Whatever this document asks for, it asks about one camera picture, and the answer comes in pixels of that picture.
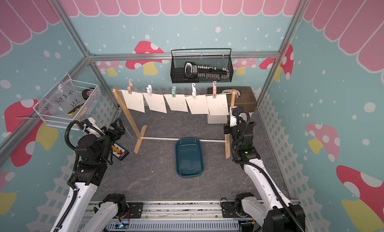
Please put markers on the white wire wall basket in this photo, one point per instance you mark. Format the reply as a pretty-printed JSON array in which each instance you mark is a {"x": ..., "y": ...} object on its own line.
[{"x": 53, "y": 117}]

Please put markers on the green clothespin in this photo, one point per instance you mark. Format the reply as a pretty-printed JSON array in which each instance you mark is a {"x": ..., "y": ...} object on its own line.
[{"x": 174, "y": 92}]

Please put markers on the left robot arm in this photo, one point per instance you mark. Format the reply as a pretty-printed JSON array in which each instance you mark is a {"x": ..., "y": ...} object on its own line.
[{"x": 94, "y": 149}]

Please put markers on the black socket tool set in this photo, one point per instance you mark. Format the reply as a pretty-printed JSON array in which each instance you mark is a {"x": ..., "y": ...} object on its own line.
[{"x": 205, "y": 72}]

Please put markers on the white postcard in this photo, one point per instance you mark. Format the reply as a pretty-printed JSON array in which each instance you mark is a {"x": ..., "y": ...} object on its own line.
[
  {"x": 218, "y": 106},
  {"x": 197, "y": 104},
  {"x": 176, "y": 103},
  {"x": 155, "y": 102},
  {"x": 134, "y": 101}
]

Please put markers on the black mesh wall basket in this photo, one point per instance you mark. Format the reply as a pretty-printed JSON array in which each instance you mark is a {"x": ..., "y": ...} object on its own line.
[{"x": 202, "y": 65}]

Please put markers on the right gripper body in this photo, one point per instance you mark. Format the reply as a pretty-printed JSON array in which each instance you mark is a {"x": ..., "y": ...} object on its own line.
[{"x": 238, "y": 128}]

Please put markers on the clear plastic bag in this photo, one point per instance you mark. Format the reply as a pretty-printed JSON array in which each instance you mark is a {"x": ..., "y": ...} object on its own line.
[{"x": 65, "y": 98}]

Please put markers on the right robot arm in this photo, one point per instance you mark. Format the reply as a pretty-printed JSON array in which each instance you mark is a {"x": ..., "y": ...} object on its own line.
[{"x": 264, "y": 184}]

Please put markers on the black yellow small device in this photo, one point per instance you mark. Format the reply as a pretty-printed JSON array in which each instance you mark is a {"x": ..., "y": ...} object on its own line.
[{"x": 119, "y": 152}]

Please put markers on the brown lid storage box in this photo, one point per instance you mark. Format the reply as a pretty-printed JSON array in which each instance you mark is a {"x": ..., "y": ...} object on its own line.
[{"x": 245, "y": 100}]

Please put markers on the wooden drying rack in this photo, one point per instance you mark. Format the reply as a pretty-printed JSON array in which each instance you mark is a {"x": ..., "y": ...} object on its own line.
[{"x": 140, "y": 134}]

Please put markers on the pink clothespin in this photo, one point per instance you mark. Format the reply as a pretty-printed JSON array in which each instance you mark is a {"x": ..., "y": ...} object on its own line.
[
  {"x": 214, "y": 92},
  {"x": 130, "y": 87}
]

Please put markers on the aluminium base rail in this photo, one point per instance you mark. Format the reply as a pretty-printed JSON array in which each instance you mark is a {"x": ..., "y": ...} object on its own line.
[{"x": 115, "y": 206}]

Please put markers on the yellow black utility knife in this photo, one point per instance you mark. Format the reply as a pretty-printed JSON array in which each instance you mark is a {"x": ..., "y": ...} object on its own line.
[{"x": 74, "y": 110}]

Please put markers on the teal plastic tray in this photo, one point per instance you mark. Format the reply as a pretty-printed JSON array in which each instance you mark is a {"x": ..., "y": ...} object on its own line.
[{"x": 189, "y": 157}]

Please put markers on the black tape roll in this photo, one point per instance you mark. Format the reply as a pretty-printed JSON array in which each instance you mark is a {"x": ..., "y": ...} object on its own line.
[{"x": 86, "y": 93}]

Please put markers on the white clothespin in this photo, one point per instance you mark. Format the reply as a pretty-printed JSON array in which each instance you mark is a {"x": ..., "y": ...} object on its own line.
[
  {"x": 149, "y": 90},
  {"x": 194, "y": 91}
]

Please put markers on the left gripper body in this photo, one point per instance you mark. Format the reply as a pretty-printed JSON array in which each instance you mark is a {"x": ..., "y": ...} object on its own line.
[{"x": 114, "y": 136}]

